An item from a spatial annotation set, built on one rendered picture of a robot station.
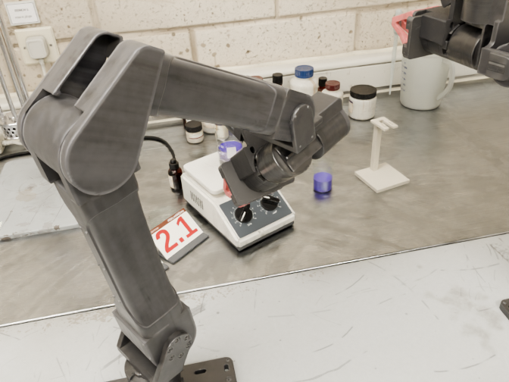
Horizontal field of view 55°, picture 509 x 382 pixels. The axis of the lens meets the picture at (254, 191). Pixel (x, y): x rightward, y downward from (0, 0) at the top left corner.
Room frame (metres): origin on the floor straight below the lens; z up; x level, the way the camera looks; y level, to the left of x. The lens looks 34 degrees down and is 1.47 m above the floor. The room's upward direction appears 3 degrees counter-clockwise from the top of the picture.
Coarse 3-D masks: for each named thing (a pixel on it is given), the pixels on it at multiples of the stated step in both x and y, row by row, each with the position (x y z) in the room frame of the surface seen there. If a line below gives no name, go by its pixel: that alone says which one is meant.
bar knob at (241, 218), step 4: (248, 204) 0.69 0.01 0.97; (236, 208) 0.69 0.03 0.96; (240, 208) 0.69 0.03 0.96; (244, 208) 0.68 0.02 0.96; (248, 208) 0.68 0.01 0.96; (236, 212) 0.69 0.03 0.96; (240, 212) 0.69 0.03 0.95; (244, 212) 0.68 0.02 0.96; (248, 212) 0.69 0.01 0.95; (236, 216) 0.68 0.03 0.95; (240, 216) 0.67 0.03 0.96; (244, 216) 0.67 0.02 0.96; (248, 216) 0.68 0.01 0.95; (240, 220) 0.67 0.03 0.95; (244, 220) 0.68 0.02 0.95; (248, 220) 0.68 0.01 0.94
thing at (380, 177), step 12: (372, 120) 0.87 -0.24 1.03; (384, 120) 0.87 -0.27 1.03; (372, 144) 0.88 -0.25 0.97; (372, 156) 0.87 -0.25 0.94; (372, 168) 0.87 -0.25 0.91; (384, 168) 0.87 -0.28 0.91; (372, 180) 0.83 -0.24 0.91; (384, 180) 0.83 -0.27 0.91; (396, 180) 0.82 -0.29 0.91; (408, 180) 0.83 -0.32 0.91
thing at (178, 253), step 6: (198, 228) 0.70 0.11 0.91; (198, 234) 0.69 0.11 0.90; (204, 234) 0.69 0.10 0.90; (186, 240) 0.68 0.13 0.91; (192, 240) 0.68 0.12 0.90; (198, 240) 0.68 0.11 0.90; (156, 246) 0.65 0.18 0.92; (180, 246) 0.66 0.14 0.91; (186, 246) 0.66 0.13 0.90; (192, 246) 0.66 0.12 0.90; (162, 252) 0.64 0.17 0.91; (174, 252) 0.65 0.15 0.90; (180, 252) 0.65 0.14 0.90; (186, 252) 0.65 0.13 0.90; (168, 258) 0.63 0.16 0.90; (174, 258) 0.63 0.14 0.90
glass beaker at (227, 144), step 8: (216, 128) 0.81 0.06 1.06; (224, 128) 0.83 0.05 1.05; (216, 136) 0.80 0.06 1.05; (224, 136) 0.78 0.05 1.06; (232, 136) 0.78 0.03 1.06; (224, 144) 0.78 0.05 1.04; (232, 144) 0.78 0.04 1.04; (240, 144) 0.79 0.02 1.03; (224, 152) 0.78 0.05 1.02; (232, 152) 0.78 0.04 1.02; (224, 160) 0.78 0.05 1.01
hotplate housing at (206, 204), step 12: (192, 180) 0.78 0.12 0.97; (192, 192) 0.76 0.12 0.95; (204, 192) 0.74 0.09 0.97; (192, 204) 0.77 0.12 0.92; (204, 204) 0.73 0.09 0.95; (216, 204) 0.70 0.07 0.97; (288, 204) 0.73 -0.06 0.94; (204, 216) 0.74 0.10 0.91; (216, 216) 0.70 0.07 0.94; (288, 216) 0.71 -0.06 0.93; (216, 228) 0.71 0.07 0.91; (228, 228) 0.66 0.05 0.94; (264, 228) 0.67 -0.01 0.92; (276, 228) 0.69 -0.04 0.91; (228, 240) 0.67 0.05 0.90; (240, 240) 0.65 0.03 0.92; (252, 240) 0.66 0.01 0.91
